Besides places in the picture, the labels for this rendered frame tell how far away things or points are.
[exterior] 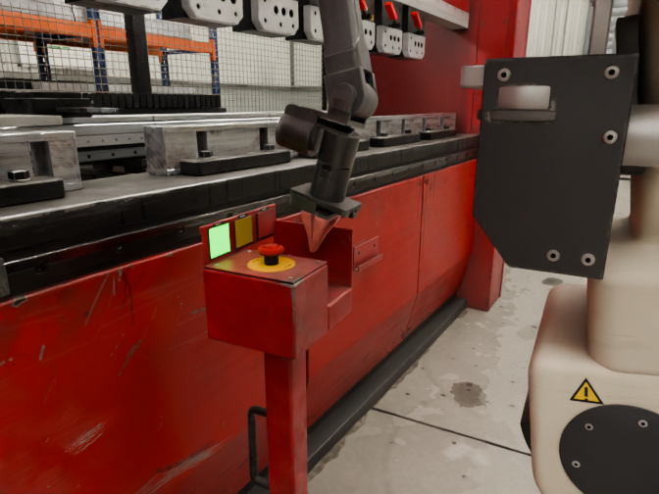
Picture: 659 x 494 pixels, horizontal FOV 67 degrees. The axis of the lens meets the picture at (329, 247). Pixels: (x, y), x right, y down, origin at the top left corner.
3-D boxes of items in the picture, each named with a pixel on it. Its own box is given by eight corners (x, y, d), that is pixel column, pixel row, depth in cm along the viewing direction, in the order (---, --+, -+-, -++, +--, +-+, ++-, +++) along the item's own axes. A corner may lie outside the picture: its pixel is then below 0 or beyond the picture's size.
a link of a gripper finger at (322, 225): (299, 235, 87) (311, 185, 84) (334, 251, 85) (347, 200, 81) (278, 245, 82) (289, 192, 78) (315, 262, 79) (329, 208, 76)
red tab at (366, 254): (358, 271, 141) (359, 248, 139) (352, 271, 142) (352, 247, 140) (382, 258, 153) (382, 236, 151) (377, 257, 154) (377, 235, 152)
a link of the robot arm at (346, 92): (356, 85, 69) (375, 93, 76) (286, 65, 72) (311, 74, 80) (331, 168, 72) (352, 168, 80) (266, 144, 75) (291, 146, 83)
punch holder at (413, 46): (407, 56, 175) (409, 5, 170) (385, 57, 179) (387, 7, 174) (424, 59, 187) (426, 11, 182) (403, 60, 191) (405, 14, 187)
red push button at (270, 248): (276, 273, 72) (275, 250, 71) (252, 270, 74) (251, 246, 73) (289, 266, 75) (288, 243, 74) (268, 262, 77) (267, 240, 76)
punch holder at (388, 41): (381, 51, 159) (383, -6, 154) (358, 53, 163) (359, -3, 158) (401, 55, 171) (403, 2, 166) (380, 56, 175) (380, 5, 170)
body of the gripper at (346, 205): (307, 192, 84) (317, 150, 81) (360, 213, 81) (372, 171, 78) (287, 199, 79) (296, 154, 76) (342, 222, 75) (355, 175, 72)
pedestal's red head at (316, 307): (295, 362, 70) (292, 239, 65) (206, 338, 77) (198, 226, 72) (352, 311, 87) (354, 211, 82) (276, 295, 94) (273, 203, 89)
